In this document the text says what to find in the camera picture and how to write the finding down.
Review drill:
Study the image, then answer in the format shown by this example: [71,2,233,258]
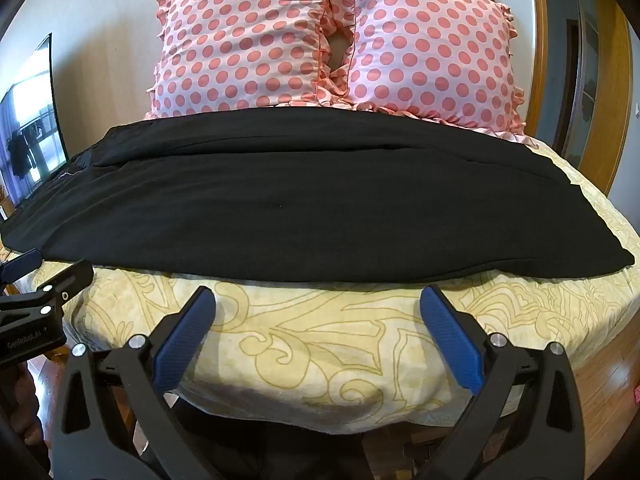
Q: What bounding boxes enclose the black pants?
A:
[1,107,634,284]

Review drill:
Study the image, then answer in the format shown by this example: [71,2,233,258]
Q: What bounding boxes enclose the yellow patterned bed cover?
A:
[8,129,640,436]

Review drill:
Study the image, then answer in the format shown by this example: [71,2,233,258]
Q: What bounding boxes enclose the left pink polka-dot pillow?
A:
[146,0,346,119]

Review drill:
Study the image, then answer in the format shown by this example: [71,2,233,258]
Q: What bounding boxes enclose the pink polka-dot pillow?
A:
[336,0,533,144]
[146,0,346,119]

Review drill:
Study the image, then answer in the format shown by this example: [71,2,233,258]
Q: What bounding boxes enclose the right pink polka-dot pillow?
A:
[336,0,533,144]

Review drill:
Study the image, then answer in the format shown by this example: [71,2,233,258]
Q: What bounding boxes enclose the wall-mounted flat television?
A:
[1,35,67,206]

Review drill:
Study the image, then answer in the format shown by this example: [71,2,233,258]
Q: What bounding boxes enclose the wooden door frame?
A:
[439,0,634,196]

